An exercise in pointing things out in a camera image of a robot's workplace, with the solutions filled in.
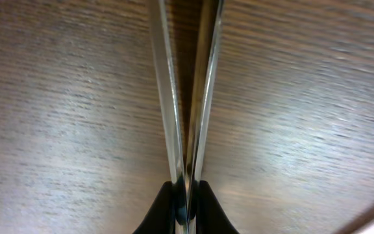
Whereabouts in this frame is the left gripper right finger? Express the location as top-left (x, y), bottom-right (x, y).
top-left (196, 181), bottom-right (239, 234)

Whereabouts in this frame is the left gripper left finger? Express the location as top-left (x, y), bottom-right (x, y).
top-left (133, 181), bottom-right (175, 234)

